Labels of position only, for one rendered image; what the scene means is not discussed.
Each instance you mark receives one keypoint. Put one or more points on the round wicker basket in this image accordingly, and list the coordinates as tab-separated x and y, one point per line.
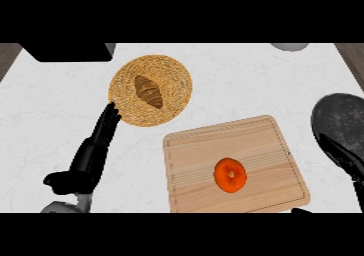
170	100

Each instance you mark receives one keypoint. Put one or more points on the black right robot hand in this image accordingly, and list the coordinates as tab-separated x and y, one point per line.
347	160

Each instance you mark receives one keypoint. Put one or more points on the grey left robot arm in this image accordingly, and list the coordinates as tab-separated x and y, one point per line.
61	208

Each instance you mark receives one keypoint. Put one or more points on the grey round object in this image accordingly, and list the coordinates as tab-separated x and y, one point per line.
288	46

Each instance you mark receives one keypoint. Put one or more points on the brown croissant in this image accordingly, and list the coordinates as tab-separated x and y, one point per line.
149	91

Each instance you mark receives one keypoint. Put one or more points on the black appliance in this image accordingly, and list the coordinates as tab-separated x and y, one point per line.
67	51

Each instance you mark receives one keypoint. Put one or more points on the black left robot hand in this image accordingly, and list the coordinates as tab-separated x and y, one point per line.
89	160

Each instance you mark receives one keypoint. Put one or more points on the wooden cutting board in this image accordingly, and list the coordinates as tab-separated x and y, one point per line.
268	150

